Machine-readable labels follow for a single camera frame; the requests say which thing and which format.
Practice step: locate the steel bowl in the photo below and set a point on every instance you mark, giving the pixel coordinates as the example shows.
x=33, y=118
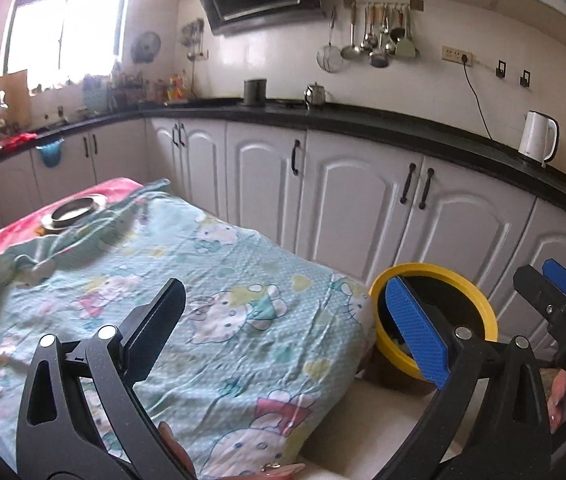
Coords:
x=75, y=212

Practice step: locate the row of hanging kitchen utensils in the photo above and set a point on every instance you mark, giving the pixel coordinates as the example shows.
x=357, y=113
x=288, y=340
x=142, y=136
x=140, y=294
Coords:
x=380, y=35

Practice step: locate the steel teapot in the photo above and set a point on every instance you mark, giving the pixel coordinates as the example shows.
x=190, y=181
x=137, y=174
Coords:
x=315, y=95

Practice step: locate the kitchen window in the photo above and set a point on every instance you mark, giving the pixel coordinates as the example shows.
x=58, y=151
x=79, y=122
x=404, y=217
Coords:
x=63, y=25

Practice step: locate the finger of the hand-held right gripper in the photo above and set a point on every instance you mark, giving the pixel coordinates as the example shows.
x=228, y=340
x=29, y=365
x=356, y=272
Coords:
x=538, y=290
x=565, y=280

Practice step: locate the white electric kettle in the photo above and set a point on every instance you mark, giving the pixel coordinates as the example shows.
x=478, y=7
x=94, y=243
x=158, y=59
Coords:
x=535, y=137

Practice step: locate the black wall hook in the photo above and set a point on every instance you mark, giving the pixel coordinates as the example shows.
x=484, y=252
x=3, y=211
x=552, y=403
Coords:
x=526, y=79
x=501, y=69

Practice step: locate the blue hanging plastic bin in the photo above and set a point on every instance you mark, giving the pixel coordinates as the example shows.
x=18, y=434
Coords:
x=50, y=155

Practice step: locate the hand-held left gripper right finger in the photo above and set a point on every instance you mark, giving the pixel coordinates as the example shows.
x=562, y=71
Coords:
x=415, y=330

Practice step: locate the dark cylindrical canister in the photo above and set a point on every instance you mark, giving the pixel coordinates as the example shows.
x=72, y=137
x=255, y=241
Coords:
x=255, y=92

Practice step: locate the person's left hand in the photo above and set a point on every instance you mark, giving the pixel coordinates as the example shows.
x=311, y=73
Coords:
x=178, y=452

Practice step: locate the pink-red blanket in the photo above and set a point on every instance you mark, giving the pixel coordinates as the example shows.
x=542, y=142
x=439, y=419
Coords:
x=18, y=232

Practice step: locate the yellow-rimmed black bin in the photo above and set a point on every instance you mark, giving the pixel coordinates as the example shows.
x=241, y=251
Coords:
x=463, y=300

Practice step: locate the white paper scrap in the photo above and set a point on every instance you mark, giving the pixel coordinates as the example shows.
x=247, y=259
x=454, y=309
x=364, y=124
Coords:
x=398, y=342

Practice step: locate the group of condiment bottles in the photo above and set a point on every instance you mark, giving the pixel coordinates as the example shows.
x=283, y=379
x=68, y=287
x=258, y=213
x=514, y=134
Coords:
x=173, y=89

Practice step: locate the small hanging utensils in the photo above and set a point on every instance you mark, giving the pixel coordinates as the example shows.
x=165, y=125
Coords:
x=194, y=35

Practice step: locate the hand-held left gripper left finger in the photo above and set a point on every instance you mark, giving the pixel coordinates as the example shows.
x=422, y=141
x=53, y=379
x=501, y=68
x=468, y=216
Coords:
x=155, y=330

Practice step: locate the wooden cutting board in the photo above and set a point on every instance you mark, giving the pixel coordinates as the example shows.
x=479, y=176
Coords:
x=15, y=100

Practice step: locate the red rag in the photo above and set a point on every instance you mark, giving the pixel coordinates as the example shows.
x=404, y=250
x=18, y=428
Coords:
x=15, y=141

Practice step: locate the utensil wall rail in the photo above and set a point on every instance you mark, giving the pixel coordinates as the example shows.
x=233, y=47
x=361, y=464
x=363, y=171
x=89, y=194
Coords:
x=415, y=4

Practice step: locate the white base cabinets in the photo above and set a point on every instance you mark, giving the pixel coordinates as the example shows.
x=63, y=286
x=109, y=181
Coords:
x=353, y=190

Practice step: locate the person's right hand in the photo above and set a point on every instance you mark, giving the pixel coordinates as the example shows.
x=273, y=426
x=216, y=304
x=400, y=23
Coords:
x=559, y=400

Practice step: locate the cartoon cat printed blanket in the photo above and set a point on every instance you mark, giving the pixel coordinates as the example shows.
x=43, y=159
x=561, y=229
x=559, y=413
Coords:
x=243, y=260

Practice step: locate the wall power outlet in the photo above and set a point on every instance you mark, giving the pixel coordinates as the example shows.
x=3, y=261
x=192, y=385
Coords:
x=457, y=56

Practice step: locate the small wall fan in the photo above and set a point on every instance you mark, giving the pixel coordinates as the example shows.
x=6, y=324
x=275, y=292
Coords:
x=145, y=46

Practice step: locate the dish rack with kitchenware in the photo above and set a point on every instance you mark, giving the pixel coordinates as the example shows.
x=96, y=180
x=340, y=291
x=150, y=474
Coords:
x=113, y=92

